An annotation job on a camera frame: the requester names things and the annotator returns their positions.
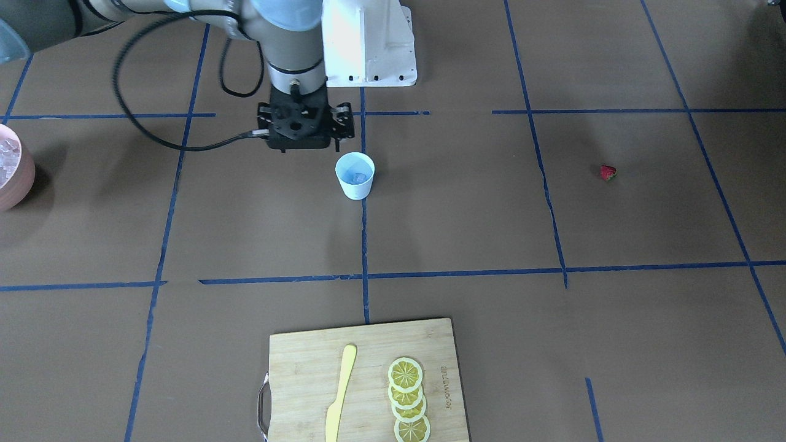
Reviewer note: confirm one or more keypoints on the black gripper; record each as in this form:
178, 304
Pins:
344, 124

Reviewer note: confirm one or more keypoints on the clear ice cube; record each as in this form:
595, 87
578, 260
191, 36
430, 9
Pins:
358, 179

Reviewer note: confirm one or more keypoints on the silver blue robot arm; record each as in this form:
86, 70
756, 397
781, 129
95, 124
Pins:
287, 34

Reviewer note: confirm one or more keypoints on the light blue cup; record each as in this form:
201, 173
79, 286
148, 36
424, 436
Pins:
349, 164

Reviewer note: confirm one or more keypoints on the clear ice cubes pile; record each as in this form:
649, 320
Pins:
10, 159

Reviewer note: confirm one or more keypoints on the wooden cutting board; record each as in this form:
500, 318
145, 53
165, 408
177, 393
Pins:
301, 381

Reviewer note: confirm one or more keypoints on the lemon slice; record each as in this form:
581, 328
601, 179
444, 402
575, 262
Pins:
409, 415
417, 430
405, 375
405, 400

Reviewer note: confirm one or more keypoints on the pink bowl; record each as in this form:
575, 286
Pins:
21, 183

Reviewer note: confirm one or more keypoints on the yellow plastic knife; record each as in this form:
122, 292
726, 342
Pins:
334, 411

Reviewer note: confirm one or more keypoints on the red strawberry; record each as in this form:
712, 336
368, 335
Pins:
608, 172

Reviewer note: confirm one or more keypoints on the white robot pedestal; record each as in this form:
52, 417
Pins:
368, 44

